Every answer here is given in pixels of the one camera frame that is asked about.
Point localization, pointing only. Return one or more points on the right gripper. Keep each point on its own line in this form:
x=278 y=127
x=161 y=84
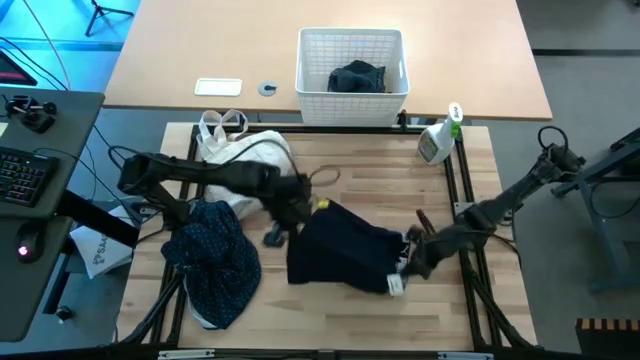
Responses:
x=435 y=242

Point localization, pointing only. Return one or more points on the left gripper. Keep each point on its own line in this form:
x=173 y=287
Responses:
x=290 y=200

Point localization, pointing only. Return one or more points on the navy polka dot shirt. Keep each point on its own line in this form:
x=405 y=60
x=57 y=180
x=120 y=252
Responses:
x=215 y=270

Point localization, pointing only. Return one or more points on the navy Puma shorts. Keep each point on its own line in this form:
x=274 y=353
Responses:
x=345 y=250

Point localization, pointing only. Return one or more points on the plain navy t-shirt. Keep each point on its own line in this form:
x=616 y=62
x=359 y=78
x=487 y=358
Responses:
x=357 y=77

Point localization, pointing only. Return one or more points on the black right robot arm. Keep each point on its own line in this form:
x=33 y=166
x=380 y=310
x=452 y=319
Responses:
x=520 y=192

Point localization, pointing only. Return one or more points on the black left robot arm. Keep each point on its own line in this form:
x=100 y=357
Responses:
x=200 y=172

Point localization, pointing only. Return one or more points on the white plastic laundry basket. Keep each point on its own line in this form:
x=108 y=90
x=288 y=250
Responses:
x=350 y=107

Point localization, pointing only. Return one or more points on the small yellow tag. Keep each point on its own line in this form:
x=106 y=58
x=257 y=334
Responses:
x=323 y=203

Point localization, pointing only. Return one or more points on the cream canvas tote bag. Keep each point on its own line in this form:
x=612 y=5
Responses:
x=225 y=145

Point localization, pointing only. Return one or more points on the white spray bottle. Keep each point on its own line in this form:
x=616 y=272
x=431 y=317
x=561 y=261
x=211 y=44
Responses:
x=437 y=142

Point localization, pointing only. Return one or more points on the white rectangular pad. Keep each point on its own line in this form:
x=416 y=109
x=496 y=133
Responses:
x=217 y=87

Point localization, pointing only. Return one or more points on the white printed paper bag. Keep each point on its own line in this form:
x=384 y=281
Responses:
x=102 y=255

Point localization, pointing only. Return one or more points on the black desk support beam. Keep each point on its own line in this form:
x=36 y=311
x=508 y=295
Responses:
x=95 y=217

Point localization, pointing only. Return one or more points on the striped wooden box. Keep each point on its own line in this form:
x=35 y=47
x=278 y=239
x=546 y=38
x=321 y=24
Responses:
x=607 y=340

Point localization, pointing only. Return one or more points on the small black knob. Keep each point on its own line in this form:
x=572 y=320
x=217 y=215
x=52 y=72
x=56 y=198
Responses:
x=64 y=314

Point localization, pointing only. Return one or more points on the light wooden desk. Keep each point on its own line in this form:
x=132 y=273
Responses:
x=475 y=50

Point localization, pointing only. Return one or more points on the black computer mouse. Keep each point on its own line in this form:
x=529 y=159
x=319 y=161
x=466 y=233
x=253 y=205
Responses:
x=29 y=244

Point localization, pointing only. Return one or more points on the grey side desk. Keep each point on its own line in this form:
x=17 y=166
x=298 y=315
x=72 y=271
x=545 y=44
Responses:
x=30 y=300

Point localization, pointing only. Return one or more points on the backlit black keyboard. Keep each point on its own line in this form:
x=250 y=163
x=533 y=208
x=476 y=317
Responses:
x=22 y=175

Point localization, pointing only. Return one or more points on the black desk clamp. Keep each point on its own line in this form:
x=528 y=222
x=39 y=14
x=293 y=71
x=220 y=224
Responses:
x=32 y=117

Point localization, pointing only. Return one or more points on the black tripod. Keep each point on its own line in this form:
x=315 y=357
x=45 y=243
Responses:
x=95 y=7

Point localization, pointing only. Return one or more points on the black aluminium frame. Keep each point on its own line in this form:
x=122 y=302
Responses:
x=477 y=310

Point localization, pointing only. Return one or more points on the silver metal bracket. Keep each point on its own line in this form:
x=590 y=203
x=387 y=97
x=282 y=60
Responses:
x=465 y=356
x=185 y=354

